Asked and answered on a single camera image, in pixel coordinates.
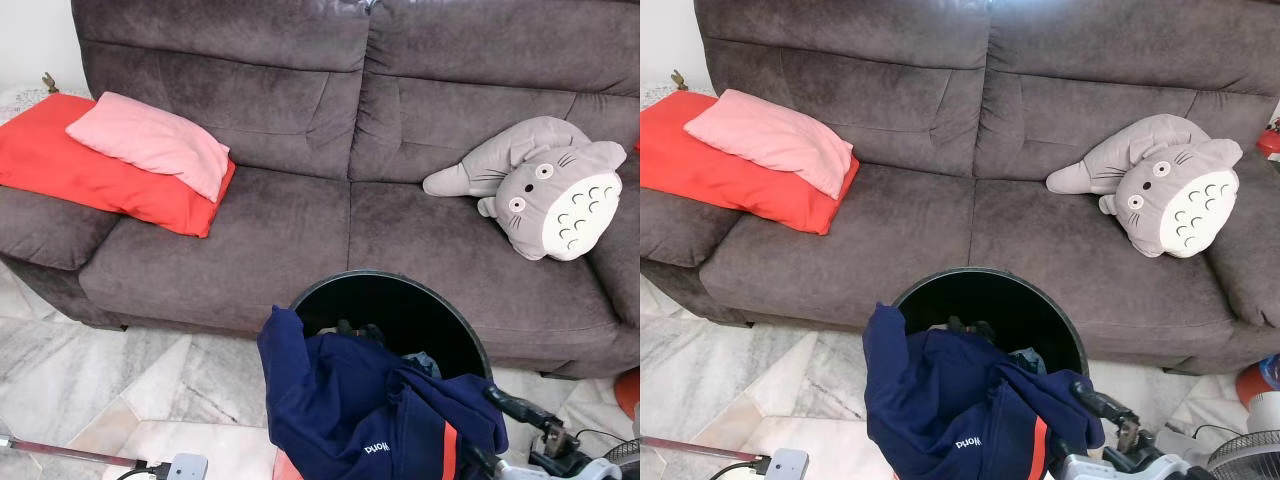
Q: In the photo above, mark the red pillow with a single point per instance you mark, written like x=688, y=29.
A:
x=50, y=160
x=680, y=160

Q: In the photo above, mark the black round bin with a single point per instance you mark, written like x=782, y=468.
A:
x=1030, y=305
x=420, y=310

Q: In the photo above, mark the red round container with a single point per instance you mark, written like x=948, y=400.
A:
x=630, y=395
x=1262, y=390

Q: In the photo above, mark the grey Totoro plush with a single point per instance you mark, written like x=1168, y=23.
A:
x=1190, y=195
x=570, y=200

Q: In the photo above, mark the red fire extinguisher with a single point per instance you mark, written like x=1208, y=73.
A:
x=1271, y=140

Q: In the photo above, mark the grey blue garment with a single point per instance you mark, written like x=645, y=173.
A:
x=420, y=362
x=1028, y=358

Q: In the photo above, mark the pink pillow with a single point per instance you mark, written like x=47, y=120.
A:
x=770, y=140
x=150, y=145

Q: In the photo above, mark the small brass ornament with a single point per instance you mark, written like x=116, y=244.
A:
x=679, y=80
x=49, y=83

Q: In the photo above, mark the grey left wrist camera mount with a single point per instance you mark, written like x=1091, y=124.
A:
x=787, y=465
x=187, y=467

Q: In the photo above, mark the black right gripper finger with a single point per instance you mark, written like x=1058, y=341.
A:
x=482, y=460
x=1068, y=458
x=1100, y=402
x=515, y=408

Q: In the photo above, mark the grey brown fabric sofa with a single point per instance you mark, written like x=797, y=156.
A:
x=900, y=220
x=300, y=220

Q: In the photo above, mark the navy blue shirt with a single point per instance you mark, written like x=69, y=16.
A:
x=340, y=400
x=950, y=400

